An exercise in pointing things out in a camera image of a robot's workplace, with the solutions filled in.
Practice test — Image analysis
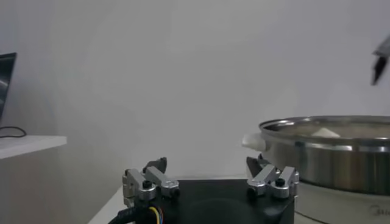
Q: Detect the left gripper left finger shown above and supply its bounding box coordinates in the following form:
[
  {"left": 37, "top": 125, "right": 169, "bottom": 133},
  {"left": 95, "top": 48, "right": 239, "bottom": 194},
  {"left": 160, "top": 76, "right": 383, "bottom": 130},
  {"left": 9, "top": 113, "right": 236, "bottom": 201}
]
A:
[{"left": 121, "top": 156, "right": 181, "bottom": 208}]

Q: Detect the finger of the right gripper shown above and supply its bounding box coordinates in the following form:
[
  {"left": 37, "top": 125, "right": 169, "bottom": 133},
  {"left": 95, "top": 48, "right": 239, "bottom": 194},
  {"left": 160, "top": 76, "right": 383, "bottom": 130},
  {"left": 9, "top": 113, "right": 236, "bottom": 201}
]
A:
[{"left": 370, "top": 35, "right": 390, "bottom": 86}]

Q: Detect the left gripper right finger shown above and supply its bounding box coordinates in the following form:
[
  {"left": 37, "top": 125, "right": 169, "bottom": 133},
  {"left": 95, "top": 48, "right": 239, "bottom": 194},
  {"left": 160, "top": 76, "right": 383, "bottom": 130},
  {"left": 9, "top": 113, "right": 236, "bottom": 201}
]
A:
[{"left": 246, "top": 154, "right": 300, "bottom": 200}]

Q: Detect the white steamed baozi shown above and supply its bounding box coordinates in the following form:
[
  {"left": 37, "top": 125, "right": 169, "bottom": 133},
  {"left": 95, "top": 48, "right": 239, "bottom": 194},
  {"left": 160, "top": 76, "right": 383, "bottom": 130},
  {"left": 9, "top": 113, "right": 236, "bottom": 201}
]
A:
[{"left": 310, "top": 127, "right": 341, "bottom": 139}]

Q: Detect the stainless steel steamer basket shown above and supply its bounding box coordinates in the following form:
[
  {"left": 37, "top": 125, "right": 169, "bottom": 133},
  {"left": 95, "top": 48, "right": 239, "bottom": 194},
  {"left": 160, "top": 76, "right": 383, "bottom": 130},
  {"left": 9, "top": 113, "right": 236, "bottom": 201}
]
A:
[{"left": 258, "top": 114, "right": 390, "bottom": 196}]

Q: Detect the steel steamer pot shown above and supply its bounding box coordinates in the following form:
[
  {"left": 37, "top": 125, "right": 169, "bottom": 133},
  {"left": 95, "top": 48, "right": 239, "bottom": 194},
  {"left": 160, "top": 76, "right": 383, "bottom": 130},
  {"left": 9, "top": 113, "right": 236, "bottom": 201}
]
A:
[{"left": 242, "top": 133, "right": 390, "bottom": 224}]

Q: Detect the white computer desk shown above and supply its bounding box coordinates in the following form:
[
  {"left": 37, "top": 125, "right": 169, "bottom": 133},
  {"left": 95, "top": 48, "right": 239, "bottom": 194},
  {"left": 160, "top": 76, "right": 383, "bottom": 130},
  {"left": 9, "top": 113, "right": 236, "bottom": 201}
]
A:
[{"left": 0, "top": 135, "right": 68, "bottom": 161}]

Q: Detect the black laptop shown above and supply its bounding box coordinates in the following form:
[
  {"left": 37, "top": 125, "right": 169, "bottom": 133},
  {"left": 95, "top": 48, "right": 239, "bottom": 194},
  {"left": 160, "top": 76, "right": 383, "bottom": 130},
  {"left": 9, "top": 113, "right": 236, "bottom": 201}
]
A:
[{"left": 0, "top": 52, "right": 18, "bottom": 121}]

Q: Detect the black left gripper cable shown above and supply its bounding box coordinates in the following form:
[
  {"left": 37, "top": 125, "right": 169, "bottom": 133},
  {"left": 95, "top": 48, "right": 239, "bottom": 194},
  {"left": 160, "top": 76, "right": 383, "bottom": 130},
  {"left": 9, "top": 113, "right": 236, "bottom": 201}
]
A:
[{"left": 108, "top": 204, "right": 165, "bottom": 224}]

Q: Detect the black looped desk cable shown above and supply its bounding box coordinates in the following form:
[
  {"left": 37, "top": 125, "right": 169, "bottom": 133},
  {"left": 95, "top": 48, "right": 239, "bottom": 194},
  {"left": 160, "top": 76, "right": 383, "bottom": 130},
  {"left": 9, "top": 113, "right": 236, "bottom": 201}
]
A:
[{"left": 0, "top": 125, "right": 28, "bottom": 139}]

